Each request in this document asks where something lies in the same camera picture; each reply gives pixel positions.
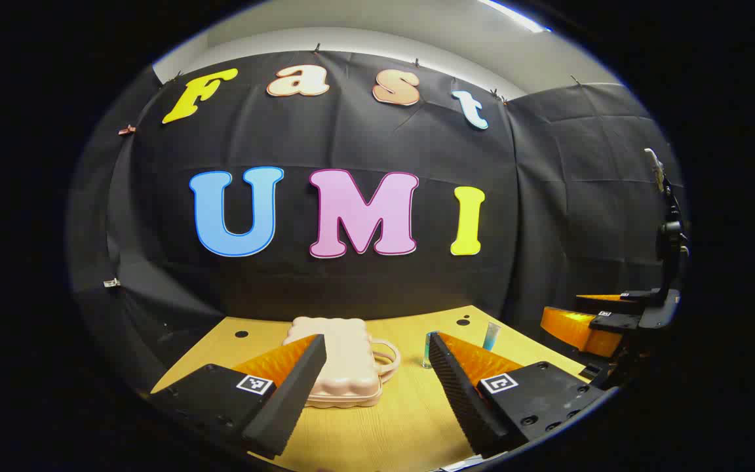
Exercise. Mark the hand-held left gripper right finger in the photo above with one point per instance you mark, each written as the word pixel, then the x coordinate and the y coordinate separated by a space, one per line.
pixel 459 400

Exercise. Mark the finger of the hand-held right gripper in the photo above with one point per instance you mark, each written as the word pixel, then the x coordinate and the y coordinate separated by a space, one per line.
pixel 613 300
pixel 574 328

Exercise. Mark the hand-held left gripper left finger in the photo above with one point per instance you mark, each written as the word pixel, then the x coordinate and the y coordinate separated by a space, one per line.
pixel 289 400

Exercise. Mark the pink suitcase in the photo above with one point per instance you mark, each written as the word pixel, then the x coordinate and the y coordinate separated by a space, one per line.
pixel 345 367

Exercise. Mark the grey-blue skin care tube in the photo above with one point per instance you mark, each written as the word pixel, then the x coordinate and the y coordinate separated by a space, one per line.
pixel 491 335

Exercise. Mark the black backdrop cloth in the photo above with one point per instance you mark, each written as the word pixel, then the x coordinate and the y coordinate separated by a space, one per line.
pixel 377 144

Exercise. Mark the copper cloth clip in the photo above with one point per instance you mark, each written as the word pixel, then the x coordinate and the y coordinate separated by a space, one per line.
pixel 126 130

